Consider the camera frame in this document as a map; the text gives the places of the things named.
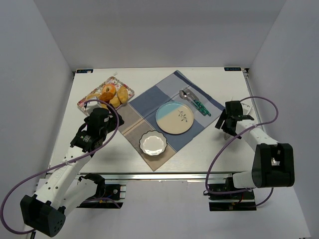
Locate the small round bun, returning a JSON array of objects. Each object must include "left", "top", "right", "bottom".
[{"left": 109, "top": 96, "right": 121, "bottom": 108}]

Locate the oblong golden bread roll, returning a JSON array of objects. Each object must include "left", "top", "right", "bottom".
[{"left": 117, "top": 86, "right": 128, "bottom": 104}]

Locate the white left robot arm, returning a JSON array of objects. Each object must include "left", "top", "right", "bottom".
[{"left": 20, "top": 108, "right": 124, "bottom": 238}]

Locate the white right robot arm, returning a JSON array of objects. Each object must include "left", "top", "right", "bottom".
[{"left": 215, "top": 101, "right": 295, "bottom": 189}]

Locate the brown crusty pastry piece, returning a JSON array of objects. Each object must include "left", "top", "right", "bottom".
[{"left": 99, "top": 92, "right": 114, "bottom": 102}]

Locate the round yellow muffin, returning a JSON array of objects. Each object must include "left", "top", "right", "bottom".
[{"left": 85, "top": 93, "right": 101, "bottom": 106}]

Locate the floral serving tray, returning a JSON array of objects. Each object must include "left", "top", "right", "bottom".
[{"left": 77, "top": 76, "right": 135, "bottom": 115}]

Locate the blue label sticker right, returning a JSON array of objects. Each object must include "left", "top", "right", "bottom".
[{"left": 224, "top": 67, "right": 242, "bottom": 72}]

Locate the blue label sticker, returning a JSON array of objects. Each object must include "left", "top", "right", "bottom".
[
  {"left": 224, "top": 67, "right": 242, "bottom": 72},
  {"left": 76, "top": 69, "right": 93, "bottom": 74}
]

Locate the white scalloped bowl black rim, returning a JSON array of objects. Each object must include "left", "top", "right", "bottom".
[{"left": 139, "top": 130, "right": 167, "bottom": 156}]

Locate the blue and cream round plate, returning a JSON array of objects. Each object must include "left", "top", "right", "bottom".
[{"left": 156, "top": 101, "right": 194, "bottom": 134}]

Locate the blue label sticker left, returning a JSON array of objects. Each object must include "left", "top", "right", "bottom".
[{"left": 76, "top": 69, "right": 93, "bottom": 74}]

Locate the patchwork blue grey placemat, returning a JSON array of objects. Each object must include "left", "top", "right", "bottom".
[{"left": 118, "top": 70, "right": 224, "bottom": 171}]

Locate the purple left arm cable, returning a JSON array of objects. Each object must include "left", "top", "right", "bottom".
[{"left": 0, "top": 99, "right": 121, "bottom": 235}]

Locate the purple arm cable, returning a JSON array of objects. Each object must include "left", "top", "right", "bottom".
[
  {"left": 0, "top": 99, "right": 121, "bottom": 235},
  {"left": 204, "top": 96, "right": 279, "bottom": 209}
]

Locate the glazed ring donut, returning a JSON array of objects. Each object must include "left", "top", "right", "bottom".
[{"left": 102, "top": 84, "right": 117, "bottom": 96}]

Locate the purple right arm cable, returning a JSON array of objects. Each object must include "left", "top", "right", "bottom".
[{"left": 204, "top": 96, "right": 279, "bottom": 209}]

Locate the steel spoon green handle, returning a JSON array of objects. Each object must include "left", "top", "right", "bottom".
[{"left": 179, "top": 90, "right": 211, "bottom": 116}]

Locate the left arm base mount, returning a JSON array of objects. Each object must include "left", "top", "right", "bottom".
[{"left": 78, "top": 174, "right": 126, "bottom": 209}]

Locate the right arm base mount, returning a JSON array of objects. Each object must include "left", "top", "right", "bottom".
[{"left": 203, "top": 177, "right": 257, "bottom": 212}]

